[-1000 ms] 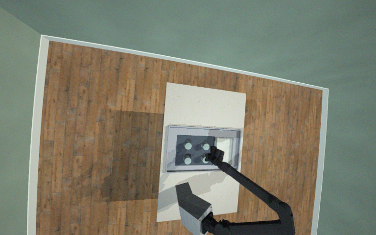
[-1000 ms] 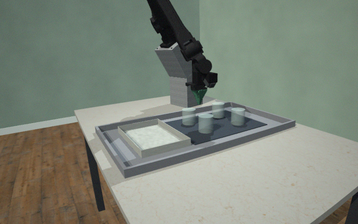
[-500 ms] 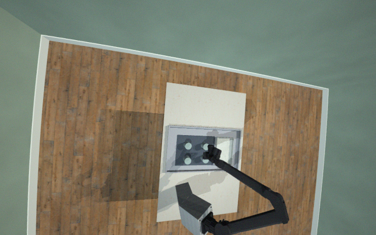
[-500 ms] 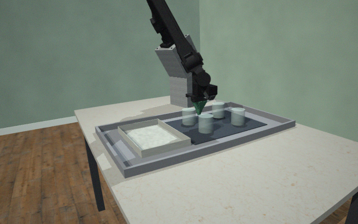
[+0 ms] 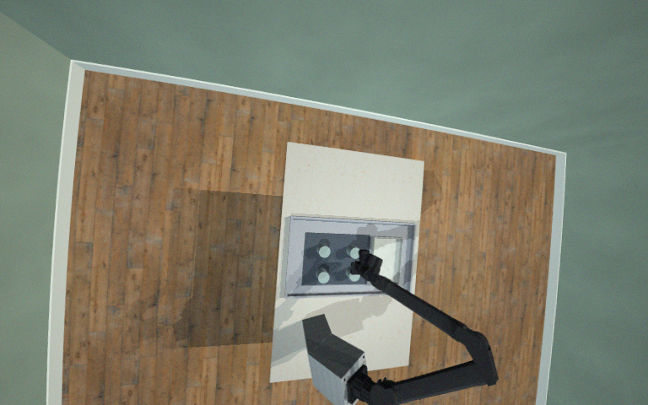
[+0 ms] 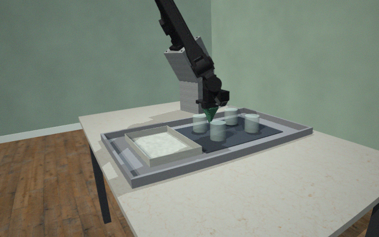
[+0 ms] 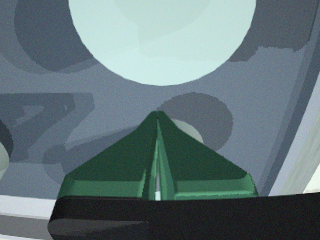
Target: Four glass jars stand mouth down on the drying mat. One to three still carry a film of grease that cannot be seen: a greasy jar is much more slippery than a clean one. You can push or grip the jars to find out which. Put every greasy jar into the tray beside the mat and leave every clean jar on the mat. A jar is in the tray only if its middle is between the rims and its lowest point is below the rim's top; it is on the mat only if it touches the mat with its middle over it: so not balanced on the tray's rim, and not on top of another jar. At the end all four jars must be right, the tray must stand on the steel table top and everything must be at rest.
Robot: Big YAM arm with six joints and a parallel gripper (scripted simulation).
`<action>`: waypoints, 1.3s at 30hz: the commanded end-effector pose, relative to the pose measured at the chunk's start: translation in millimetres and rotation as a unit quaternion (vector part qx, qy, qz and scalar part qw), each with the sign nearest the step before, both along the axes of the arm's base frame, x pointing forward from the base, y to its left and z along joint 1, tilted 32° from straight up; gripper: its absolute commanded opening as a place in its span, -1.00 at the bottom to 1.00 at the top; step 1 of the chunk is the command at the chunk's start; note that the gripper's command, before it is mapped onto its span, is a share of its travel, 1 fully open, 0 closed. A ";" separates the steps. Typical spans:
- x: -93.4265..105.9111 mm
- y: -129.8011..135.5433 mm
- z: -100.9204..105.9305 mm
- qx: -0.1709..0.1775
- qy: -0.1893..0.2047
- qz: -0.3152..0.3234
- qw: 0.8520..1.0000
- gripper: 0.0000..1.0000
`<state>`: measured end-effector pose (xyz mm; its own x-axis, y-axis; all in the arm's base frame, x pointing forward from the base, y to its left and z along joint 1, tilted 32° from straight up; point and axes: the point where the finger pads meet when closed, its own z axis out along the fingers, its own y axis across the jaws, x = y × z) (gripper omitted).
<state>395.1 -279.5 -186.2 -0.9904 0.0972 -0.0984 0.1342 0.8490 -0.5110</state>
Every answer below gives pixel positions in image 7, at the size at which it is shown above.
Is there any white shallow tray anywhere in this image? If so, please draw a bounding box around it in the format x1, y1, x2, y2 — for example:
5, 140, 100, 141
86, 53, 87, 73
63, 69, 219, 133
279, 107, 320, 195

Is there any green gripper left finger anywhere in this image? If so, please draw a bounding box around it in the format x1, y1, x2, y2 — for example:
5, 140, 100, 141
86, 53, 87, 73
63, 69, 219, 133
56, 111, 158, 201

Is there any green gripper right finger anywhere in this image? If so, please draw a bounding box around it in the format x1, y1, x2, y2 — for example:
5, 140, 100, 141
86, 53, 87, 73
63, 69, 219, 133
158, 111, 259, 200

